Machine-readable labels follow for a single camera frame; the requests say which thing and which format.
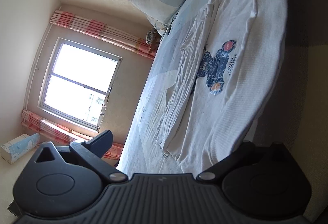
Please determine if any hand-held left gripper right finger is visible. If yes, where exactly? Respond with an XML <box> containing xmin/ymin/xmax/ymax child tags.
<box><xmin>197</xmin><ymin>141</ymin><xmax>293</xmax><ymax>185</ymax></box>

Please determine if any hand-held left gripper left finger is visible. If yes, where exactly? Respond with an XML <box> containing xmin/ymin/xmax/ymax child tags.
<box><xmin>36</xmin><ymin>130</ymin><xmax>129</xmax><ymax>185</ymax></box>

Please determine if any white printed long-sleeve shirt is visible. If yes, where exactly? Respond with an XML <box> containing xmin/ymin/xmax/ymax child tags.
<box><xmin>161</xmin><ymin>0</ymin><xmax>287</xmax><ymax>173</ymax></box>

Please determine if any pink striped curtain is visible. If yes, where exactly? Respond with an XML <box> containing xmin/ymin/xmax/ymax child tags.
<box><xmin>22</xmin><ymin>109</ymin><xmax>123</xmax><ymax>160</ymax></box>
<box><xmin>50</xmin><ymin>10</ymin><xmax>157</xmax><ymax>59</ymax></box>

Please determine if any white framed window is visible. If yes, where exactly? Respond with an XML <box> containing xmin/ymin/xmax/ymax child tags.
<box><xmin>38</xmin><ymin>37</ymin><xmax>123</xmax><ymax>130</ymax></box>

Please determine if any tissue box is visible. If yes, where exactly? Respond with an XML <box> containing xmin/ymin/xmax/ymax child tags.
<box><xmin>0</xmin><ymin>133</ymin><xmax>40</xmax><ymax>164</ymax></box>

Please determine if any grey patterned cloth bundle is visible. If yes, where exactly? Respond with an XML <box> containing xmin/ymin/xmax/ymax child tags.
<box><xmin>146</xmin><ymin>29</ymin><xmax>159</xmax><ymax>43</ymax></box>

